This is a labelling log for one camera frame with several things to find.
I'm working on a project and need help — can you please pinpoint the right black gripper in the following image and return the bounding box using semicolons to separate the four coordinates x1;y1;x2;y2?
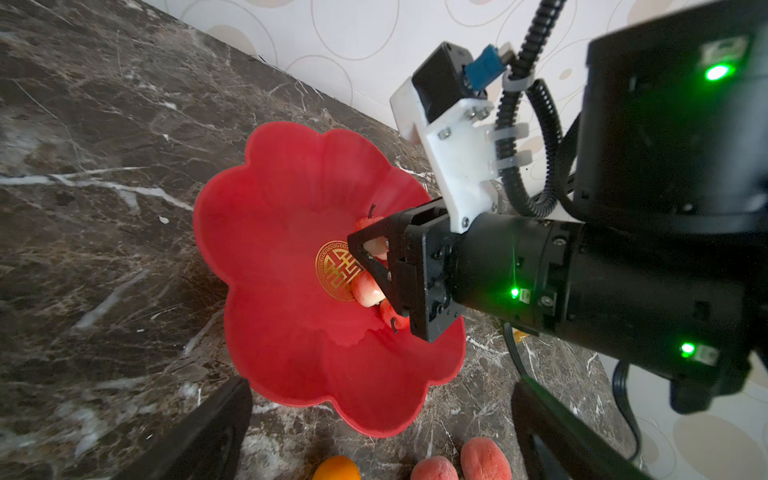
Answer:
348;206;462;342

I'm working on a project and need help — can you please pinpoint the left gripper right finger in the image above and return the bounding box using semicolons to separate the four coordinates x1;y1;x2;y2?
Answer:
511;376;647;479

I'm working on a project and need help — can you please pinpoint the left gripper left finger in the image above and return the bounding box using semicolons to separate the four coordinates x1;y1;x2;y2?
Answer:
115;376;253;479

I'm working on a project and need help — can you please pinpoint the small red apple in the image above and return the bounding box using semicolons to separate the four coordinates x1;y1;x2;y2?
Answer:
364;236;389;261
355;204;383;231
379;299;410;334

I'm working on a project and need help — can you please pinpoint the small pink peach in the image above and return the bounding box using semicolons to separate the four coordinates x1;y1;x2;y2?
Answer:
351;271;385;308

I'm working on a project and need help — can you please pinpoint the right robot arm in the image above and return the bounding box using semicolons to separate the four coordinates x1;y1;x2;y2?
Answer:
348;1;767;434

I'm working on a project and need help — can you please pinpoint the red flower-shaped fruit bowl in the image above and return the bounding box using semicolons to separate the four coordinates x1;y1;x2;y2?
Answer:
194;122;466;438

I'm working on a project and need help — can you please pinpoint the pink peach right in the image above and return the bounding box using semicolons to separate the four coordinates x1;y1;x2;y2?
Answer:
460;437;512;480

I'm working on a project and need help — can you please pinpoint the pink peach top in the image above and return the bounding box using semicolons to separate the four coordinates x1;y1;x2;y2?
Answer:
410;456;459;480

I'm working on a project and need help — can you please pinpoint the orange top right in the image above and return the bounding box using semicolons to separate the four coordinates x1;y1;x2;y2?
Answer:
312;455;362;480

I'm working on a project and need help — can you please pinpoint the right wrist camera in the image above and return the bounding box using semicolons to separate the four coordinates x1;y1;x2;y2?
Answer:
390;42;532;234

